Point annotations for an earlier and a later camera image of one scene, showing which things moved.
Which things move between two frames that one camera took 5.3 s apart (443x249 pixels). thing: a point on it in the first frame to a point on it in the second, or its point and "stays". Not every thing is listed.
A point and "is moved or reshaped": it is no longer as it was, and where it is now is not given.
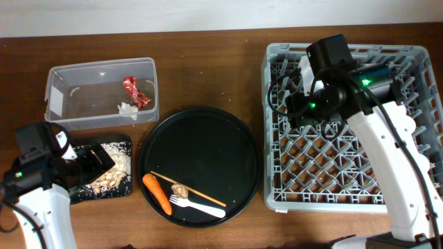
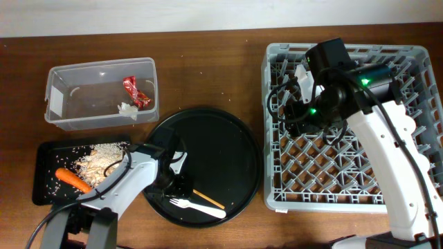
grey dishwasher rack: x=308 y=169 stays
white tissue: x=126 y=109 stays
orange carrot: x=154 y=186 is moved or reshaped
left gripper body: x=89 y=168 to x=178 y=185
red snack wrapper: x=140 y=98 stays
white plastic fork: x=187 y=203 stays
